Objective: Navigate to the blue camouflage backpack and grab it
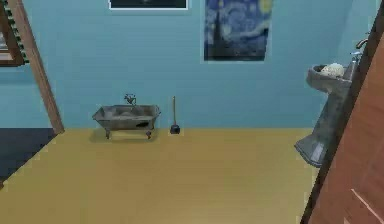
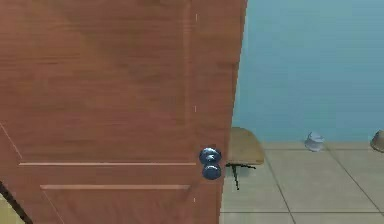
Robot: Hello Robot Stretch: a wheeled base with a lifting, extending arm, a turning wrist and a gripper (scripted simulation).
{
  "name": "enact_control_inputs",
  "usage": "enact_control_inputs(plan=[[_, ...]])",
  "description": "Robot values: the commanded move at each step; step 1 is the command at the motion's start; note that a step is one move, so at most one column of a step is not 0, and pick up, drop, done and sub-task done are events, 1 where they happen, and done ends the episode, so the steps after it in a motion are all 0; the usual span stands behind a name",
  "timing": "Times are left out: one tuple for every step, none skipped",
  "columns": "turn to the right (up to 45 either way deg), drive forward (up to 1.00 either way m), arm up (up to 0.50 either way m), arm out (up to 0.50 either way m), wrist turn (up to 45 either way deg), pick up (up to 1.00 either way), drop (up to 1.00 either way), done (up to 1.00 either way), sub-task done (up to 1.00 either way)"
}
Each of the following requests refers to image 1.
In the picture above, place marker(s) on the grey clawfoot bathtub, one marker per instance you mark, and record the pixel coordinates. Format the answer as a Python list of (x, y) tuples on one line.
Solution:
[(125, 117)]

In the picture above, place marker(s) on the blue starry night painting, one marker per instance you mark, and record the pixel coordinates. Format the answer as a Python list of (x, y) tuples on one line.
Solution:
[(236, 30)]

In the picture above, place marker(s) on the brown framed picture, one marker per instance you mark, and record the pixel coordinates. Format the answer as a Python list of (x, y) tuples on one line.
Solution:
[(8, 43)]

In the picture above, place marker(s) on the brown wooden room door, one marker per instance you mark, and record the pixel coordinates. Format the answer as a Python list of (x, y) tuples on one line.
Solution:
[(356, 150)]

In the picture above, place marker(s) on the white sponge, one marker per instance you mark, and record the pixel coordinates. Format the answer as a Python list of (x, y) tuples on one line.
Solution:
[(332, 70)]

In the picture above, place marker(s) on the grey pedestal sink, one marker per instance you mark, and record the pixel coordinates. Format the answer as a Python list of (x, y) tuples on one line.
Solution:
[(328, 110)]

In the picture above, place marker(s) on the dark white-framed picture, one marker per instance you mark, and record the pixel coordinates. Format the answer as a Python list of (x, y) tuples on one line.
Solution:
[(148, 3)]

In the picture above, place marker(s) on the silver sink faucet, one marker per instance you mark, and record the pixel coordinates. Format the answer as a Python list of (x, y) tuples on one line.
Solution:
[(359, 46)]

